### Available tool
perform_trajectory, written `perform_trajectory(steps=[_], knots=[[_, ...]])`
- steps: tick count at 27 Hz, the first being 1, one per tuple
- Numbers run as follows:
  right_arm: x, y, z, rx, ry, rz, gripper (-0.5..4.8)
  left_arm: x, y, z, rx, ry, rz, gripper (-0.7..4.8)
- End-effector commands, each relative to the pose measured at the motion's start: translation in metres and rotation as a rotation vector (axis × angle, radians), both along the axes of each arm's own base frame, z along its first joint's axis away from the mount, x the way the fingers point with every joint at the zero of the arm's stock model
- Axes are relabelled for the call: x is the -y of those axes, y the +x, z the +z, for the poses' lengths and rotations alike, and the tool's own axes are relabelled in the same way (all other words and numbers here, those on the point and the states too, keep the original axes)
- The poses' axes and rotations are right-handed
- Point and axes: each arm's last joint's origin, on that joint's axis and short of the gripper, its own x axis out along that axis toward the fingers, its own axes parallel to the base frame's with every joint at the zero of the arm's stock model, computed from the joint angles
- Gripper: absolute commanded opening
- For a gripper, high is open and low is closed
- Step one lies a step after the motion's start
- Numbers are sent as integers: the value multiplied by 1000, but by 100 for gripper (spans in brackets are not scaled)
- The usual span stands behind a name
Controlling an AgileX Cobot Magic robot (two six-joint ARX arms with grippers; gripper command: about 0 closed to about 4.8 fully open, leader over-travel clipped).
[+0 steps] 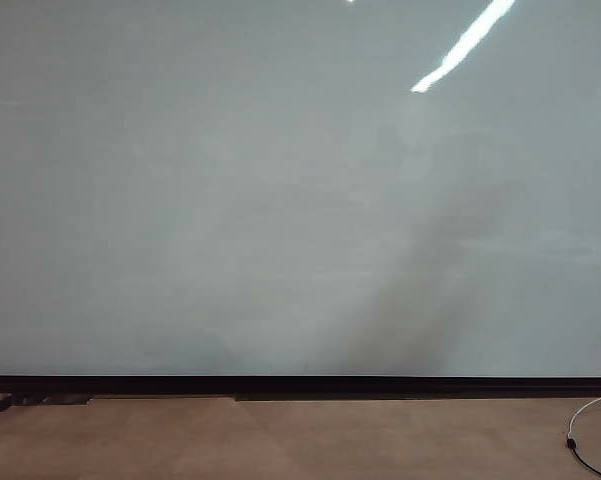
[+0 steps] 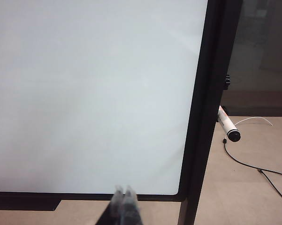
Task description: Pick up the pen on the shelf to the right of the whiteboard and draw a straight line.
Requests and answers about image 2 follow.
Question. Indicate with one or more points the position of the translucent right gripper left finger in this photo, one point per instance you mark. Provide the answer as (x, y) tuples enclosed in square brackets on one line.
[(113, 208)]

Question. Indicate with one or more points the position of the black whiteboard stand post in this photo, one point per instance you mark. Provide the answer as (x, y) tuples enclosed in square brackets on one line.
[(208, 117)]

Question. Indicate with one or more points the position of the black clamp knob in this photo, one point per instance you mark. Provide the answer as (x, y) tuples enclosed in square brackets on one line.
[(227, 81)]

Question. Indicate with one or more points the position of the translucent right gripper right finger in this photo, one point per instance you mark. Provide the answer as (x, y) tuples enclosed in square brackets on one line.
[(131, 208)]

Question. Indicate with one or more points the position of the black whiteboard pen tray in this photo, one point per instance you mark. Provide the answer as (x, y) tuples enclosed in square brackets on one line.
[(25, 205)]

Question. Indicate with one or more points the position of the white marker pen black cap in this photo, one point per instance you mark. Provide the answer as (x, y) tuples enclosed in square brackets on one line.
[(228, 125)]

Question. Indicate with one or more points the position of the white whiteboard with black frame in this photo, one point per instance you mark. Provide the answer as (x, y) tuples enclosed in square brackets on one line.
[(89, 93)]

